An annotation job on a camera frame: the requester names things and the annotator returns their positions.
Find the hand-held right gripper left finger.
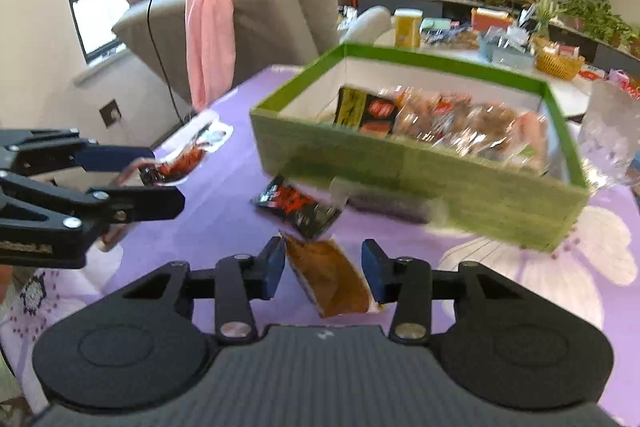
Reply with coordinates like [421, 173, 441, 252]
[121, 236, 287, 341]

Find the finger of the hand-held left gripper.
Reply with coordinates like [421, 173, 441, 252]
[0, 171, 187, 239]
[0, 128, 157, 174]

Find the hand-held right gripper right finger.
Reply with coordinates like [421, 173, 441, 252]
[361, 239, 522, 342]

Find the brown snack packet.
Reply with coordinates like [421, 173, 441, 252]
[282, 234, 383, 319]

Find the clear red snack packet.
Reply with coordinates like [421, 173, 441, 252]
[117, 109, 235, 188]

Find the black red snack packet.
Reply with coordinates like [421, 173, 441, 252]
[251, 176, 348, 241]

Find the green cardboard box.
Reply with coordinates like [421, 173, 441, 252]
[249, 42, 592, 254]

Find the pile of snack packets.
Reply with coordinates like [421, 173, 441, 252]
[320, 86, 551, 175]

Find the pink cloth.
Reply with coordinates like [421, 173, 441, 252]
[184, 0, 272, 112]

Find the beige sofa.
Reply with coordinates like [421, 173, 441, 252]
[111, 0, 342, 108]

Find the yellow canister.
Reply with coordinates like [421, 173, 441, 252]
[393, 8, 424, 48]

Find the white cushion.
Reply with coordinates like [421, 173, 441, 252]
[344, 5, 394, 46]

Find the blue grey tray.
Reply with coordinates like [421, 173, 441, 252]
[479, 27, 535, 66]

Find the clear glass pitcher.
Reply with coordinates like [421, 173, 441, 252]
[576, 78, 640, 194]

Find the yellow woven basket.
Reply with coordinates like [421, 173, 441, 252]
[533, 46, 586, 81]

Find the grey television console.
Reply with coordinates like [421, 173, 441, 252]
[356, 0, 640, 60]

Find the orange box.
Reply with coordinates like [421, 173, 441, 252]
[471, 6, 514, 34]

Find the dark wall socket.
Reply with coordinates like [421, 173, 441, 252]
[98, 98, 123, 131]

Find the black cable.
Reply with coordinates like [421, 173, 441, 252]
[146, 0, 185, 120]

